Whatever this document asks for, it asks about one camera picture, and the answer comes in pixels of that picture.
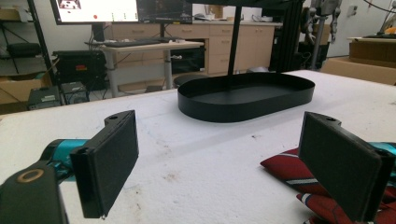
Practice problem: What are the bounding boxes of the cardboard box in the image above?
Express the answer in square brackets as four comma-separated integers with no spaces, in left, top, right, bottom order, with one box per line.
[320,36,396,86]
[0,73,53,105]

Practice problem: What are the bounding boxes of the black equipment case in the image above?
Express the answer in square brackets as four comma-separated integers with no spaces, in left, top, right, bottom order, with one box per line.
[51,49,107,91]

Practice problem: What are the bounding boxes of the black keyboard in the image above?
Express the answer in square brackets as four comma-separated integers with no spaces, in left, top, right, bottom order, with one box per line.
[104,38,162,49]

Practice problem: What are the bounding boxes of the black electronic box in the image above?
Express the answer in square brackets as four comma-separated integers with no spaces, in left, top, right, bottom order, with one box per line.
[26,86,62,111]
[60,81,91,105]

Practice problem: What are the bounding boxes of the black metal frame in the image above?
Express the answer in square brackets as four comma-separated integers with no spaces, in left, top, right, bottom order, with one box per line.
[270,0,305,74]

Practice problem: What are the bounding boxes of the red striped cloth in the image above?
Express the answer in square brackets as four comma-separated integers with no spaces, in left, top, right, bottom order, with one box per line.
[261,147,396,224]

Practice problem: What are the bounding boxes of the black stand pole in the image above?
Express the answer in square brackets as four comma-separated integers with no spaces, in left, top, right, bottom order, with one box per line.
[227,5,244,76]

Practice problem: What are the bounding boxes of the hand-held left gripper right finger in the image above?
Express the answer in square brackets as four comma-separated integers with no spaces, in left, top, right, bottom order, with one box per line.
[298,111,396,222]

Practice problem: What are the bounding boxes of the light wooden desk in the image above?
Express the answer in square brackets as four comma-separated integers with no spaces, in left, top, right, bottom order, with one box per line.
[99,40,205,98]

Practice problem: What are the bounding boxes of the black shelf rack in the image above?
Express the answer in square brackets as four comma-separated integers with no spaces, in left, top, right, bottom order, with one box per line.
[0,0,58,86]

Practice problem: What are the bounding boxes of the monitor with dark screen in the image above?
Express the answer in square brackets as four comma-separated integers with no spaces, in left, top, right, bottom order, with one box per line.
[136,0,193,25]

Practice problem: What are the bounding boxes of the black oval tray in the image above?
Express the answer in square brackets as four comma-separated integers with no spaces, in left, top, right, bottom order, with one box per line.
[177,72,316,123]

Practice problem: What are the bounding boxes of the monitor with white screen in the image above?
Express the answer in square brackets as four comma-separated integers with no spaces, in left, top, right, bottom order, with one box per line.
[49,0,140,25]

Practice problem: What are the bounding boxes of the grey robot on stand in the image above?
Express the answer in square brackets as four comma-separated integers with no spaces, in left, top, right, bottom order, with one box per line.
[301,0,344,71]

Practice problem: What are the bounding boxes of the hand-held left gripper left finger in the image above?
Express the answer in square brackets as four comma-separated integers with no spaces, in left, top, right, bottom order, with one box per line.
[69,109,139,219]

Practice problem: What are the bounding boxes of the light wooden cabinets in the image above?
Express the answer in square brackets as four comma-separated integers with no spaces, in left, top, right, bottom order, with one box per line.
[111,21,283,77]

